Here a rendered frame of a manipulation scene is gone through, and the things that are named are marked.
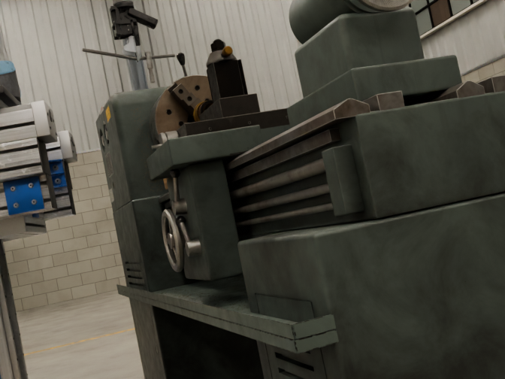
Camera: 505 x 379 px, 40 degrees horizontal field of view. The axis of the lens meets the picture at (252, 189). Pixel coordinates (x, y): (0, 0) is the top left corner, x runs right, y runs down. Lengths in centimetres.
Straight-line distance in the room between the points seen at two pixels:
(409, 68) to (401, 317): 40
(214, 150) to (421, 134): 59
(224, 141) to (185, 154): 9
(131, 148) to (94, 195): 979
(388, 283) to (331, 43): 43
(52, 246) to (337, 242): 1127
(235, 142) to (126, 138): 97
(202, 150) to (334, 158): 54
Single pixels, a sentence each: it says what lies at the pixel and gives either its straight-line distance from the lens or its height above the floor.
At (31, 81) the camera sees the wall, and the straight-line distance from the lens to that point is 1265.
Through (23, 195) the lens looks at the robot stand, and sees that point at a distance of 189.
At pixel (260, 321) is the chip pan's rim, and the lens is 114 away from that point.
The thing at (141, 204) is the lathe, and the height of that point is 84.
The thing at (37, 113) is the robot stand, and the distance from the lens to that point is 187.
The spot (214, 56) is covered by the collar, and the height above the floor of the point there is 114.
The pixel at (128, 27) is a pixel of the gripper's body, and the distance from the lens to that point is 265.
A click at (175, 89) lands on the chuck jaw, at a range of 236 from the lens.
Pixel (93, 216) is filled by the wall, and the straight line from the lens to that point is 1225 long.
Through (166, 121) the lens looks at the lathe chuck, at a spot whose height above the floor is 109.
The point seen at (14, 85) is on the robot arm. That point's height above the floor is 130.
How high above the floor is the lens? 72
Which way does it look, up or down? 2 degrees up
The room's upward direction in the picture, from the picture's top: 11 degrees counter-clockwise
